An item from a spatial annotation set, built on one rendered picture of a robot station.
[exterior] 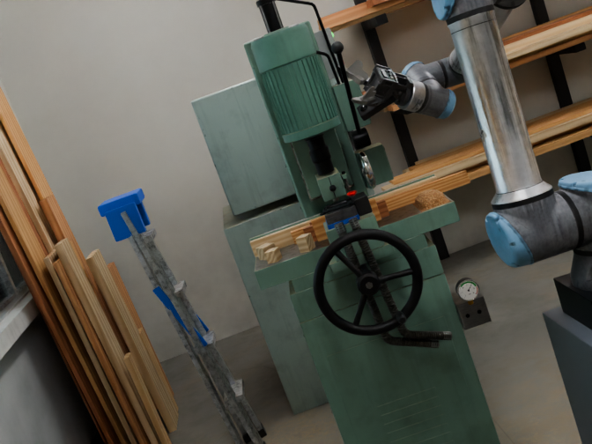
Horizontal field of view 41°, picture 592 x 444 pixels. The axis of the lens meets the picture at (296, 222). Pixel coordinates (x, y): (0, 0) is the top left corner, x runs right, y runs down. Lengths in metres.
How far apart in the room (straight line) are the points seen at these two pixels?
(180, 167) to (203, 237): 0.44
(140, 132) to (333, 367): 2.67
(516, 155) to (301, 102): 0.65
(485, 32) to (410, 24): 2.89
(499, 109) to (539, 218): 0.27
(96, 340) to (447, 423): 1.64
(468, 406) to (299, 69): 1.10
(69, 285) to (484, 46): 2.10
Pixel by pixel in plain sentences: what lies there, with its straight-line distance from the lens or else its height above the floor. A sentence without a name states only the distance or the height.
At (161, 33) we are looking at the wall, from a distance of 4.68.
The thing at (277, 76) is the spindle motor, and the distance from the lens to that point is 2.26.
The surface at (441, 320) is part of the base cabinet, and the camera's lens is 2.32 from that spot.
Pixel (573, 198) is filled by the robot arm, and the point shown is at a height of 0.88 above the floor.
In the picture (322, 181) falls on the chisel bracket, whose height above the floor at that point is 1.06.
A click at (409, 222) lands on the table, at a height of 0.89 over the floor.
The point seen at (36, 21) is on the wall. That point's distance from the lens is 4.78.
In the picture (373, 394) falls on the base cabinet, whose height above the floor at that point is 0.43.
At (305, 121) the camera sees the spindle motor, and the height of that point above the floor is 1.25.
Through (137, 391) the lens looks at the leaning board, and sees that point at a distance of 3.62.
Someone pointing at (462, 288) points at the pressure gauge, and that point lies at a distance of 2.25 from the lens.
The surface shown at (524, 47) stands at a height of 1.08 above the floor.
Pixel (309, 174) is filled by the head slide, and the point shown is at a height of 1.07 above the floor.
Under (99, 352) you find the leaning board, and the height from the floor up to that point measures 0.56.
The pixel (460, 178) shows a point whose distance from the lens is 2.41.
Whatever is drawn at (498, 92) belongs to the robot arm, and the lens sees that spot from 1.93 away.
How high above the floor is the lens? 1.40
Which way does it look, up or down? 11 degrees down
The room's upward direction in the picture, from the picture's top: 20 degrees counter-clockwise
